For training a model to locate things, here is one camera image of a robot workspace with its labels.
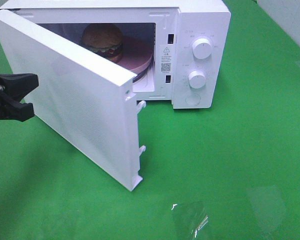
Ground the burger with lettuce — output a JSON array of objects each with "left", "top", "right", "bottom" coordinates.
[{"left": 81, "top": 23, "right": 123, "bottom": 63}]

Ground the round white door button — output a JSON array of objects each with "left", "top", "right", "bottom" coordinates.
[{"left": 185, "top": 93, "right": 201, "bottom": 106}]

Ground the white microwave door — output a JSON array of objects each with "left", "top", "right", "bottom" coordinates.
[{"left": 0, "top": 10, "right": 146, "bottom": 191}]

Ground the pink round plate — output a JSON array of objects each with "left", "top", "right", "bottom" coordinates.
[{"left": 117, "top": 36, "right": 154, "bottom": 75}]

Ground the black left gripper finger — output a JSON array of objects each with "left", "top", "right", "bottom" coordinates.
[
  {"left": 0, "top": 73, "right": 39, "bottom": 102},
  {"left": 0, "top": 90, "right": 34, "bottom": 122}
]

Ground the glass microwave turntable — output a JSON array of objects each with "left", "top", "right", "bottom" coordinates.
[{"left": 132, "top": 67, "right": 150, "bottom": 84}]

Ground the white microwave oven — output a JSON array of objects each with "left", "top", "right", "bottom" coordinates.
[{"left": 0, "top": 0, "right": 231, "bottom": 109}]

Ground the white microwave knob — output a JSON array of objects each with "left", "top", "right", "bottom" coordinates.
[
  {"left": 188, "top": 70, "right": 207, "bottom": 89},
  {"left": 192, "top": 36, "right": 213, "bottom": 60}
]

